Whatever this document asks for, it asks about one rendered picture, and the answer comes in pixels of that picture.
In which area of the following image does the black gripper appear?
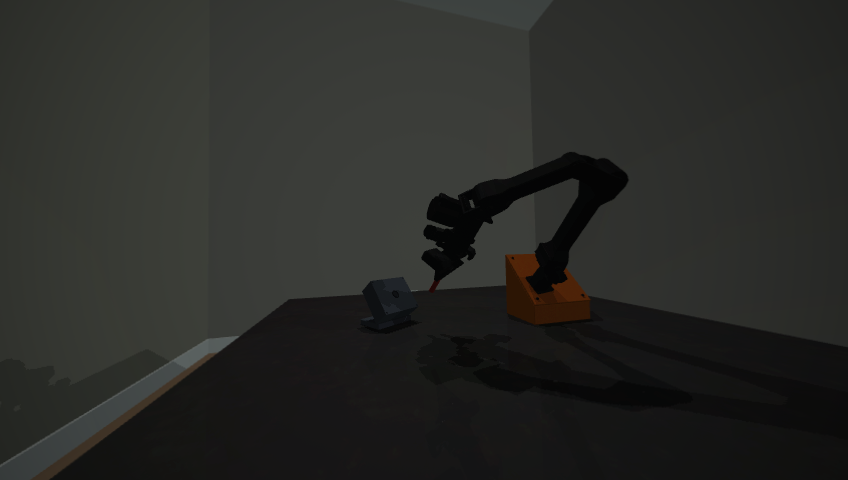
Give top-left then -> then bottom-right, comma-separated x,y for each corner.
421,227 -> 476,282

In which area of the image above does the dark grey sloped panel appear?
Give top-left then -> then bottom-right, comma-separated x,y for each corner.
361,277 -> 418,330

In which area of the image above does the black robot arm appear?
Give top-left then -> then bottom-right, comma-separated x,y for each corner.
427,152 -> 628,294

